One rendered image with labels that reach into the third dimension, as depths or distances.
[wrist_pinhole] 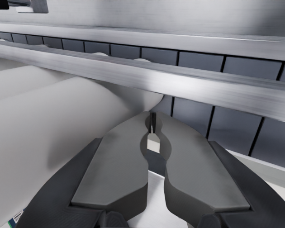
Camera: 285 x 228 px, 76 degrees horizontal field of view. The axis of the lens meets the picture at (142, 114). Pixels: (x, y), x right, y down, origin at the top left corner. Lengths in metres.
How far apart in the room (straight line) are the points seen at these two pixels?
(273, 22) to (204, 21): 0.06
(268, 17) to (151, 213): 0.28
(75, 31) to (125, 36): 0.07
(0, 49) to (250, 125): 0.22
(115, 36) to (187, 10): 0.08
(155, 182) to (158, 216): 0.07
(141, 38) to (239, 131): 0.12
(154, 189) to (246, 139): 0.14
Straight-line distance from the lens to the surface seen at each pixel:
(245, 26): 0.21
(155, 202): 0.29
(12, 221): 0.51
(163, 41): 0.18
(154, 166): 0.26
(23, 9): 0.28
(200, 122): 0.18
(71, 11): 0.32
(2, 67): 0.24
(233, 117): 0.18
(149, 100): 0.15
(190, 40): 0.17
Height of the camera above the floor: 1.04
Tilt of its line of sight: 50 degrees down
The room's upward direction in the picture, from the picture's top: 128 degrees counter-clockwise
